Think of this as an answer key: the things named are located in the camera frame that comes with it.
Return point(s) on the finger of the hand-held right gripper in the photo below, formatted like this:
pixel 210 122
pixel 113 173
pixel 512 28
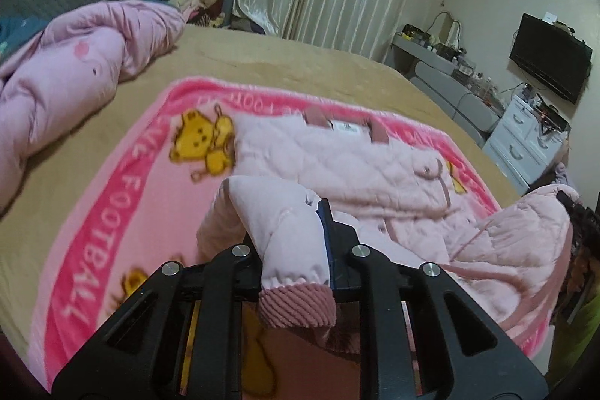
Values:
pixel 569 202

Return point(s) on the pink quilted jacket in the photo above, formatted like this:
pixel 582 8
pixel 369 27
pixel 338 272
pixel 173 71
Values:
pixel 375 175

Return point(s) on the pink quilt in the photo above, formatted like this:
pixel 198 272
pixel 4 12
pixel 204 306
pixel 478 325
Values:
pixel 70 67

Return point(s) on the black television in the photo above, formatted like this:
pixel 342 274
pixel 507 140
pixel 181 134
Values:
pixel 548 55

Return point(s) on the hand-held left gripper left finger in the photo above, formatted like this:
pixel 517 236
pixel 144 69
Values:
pixel 234 271

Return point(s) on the grey desk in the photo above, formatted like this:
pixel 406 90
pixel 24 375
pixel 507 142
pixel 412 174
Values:
pixel 445 90

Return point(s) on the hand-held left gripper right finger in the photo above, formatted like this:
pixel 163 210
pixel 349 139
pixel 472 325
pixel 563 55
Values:
pixel 328 250

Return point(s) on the tan bed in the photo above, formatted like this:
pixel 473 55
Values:
pixel 281 58

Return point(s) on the pink printed blanket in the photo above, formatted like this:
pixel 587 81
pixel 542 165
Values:
pixel 140 203

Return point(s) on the white drawer cabinet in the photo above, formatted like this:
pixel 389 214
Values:
pixel 520 142

